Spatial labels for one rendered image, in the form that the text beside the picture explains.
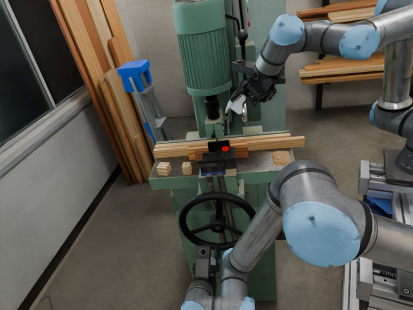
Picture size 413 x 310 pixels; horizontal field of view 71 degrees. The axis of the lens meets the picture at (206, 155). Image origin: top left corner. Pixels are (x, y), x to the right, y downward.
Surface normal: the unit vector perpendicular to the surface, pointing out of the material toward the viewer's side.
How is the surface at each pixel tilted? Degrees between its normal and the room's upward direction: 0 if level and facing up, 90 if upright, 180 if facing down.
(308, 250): 86
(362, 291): 90
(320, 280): 0
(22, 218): 90
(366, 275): 0
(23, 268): 90
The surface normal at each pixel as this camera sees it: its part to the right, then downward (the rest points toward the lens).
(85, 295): -0.14, -0.84
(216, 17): 0.59, 0.36
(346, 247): -0.21, 0.51
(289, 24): 0.22, -0.47
